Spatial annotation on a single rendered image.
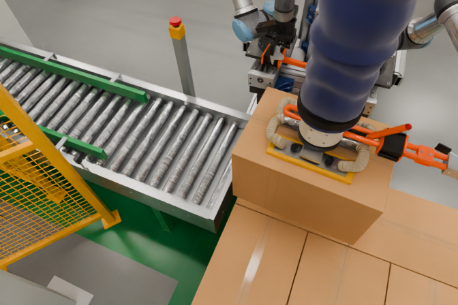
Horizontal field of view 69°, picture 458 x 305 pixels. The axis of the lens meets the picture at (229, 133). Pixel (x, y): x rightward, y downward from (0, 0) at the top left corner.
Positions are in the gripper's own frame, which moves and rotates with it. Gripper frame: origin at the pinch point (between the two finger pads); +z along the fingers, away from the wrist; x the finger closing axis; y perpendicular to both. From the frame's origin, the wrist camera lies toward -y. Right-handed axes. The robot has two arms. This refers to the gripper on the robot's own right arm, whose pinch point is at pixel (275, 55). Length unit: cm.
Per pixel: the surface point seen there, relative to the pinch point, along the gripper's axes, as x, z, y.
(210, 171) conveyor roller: -33, 65, -21
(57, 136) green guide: -53, 54, -110
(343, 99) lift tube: -35, -22, 34
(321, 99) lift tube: -36, -21, 28
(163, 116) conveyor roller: -10, 64, -67
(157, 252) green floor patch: -75, 120, -45
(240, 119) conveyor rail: 5, 61, -20
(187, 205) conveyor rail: -58, 61, -22
